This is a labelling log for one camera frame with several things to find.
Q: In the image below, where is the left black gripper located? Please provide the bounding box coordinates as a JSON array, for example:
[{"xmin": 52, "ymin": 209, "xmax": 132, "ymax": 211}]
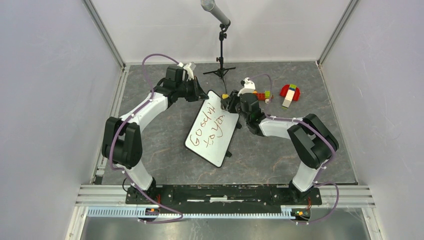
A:
[{"xmin": 176, "ymin": 76, "xmax": 210, "ymax": 103}]

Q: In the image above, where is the white whiteboard with red writing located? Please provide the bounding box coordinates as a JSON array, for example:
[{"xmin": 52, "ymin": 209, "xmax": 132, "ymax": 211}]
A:
[{"xmin": 184, "ymin": 90, "xmax": 239, "ymax": 168}]

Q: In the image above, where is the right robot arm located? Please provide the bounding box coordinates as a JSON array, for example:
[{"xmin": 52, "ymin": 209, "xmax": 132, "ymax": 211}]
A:
[{"xmin": 220, "ymin": 91, "xmax": 339, "ymax": 204}]

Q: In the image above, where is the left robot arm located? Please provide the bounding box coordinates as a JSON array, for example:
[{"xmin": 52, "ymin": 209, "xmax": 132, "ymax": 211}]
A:
[{"xmin": 101, "ymin": 62, "xmax": 209, "ymax": 204}]

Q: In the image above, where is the black microphone tripod stand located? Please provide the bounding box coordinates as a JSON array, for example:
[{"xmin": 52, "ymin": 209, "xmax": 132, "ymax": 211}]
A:
[{"xmin": 202, "ymin": 22, "xmax": 236, "ymax": 93}]

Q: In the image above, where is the red toy block car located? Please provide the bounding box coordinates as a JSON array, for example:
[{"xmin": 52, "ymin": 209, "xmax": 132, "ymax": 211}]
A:
[{"xmin": 253, "ymin": 91, "xmax": 274, "ymax": 104}]

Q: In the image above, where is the red white toy block figure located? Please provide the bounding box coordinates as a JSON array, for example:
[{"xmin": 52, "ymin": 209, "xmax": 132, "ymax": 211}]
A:
[{"xmin": 279, "ymin": 84, "xmax": 301, "ymax": 109}]

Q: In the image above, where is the grey microphone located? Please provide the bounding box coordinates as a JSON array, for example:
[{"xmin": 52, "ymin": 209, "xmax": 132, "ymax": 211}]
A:
[{"xmin": 200, "ymin": 0, "xmax": 231, "ymax": 26}]

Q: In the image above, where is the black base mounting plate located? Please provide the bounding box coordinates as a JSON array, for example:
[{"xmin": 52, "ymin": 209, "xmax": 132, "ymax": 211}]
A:
[{"xmin": 125, "ymin": 184, "xmax": 323, "ymax": 216}]

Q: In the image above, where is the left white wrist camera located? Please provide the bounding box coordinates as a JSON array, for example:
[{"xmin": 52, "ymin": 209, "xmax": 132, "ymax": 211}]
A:
[{"xmin": 177, "ymin": 62, "xmax": 196, "ymax": 81}]

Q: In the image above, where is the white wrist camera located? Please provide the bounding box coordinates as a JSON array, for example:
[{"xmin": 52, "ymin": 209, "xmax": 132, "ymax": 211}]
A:
[
  {"xmin": 237, "ymin": 77, "xmax": 256, "ymax": 97},
  {"xmin": 177, "ymin": 62, "xmax": 196, "ymax": 81}
]

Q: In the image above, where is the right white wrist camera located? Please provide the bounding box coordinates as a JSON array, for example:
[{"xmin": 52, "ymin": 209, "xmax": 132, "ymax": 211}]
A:
[{"xmin": 237, "ymin": 77, "xmax": 256, "ymax": 97}]

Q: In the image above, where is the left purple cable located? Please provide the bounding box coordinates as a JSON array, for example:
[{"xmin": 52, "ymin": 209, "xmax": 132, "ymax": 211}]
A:
[{"xmin": 108, "ymin": 53, "xmax": 184, "ymax": 223}]

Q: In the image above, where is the left corner aluminium post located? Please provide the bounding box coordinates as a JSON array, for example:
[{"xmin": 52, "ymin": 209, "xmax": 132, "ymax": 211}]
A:
[{"xmin": 82, "ymin": 0, "xmax": 126, "ymax": 69}]

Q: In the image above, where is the corner aluminium post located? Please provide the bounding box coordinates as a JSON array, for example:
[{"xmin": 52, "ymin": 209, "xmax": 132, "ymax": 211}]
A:
[
  {"xmin": 82, "ymin": 0, "xmax": 126, "ymax": 69},
  {"xmin": 316, "ymin": 0, "xmax": 360, "ymax": 68}
]

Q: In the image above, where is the aluminium frame rail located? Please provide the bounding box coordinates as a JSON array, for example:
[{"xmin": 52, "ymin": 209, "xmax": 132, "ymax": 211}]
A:
[{"xmin": 75, "ymin": 185, "xmax": 376, "ymax": 221}]

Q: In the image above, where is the right corner aluminium post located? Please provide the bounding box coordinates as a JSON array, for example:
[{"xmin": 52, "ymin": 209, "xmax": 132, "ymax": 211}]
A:
[{"xmin": 316, "ymin": 0, "xmax": 360, "ymax": 68}]

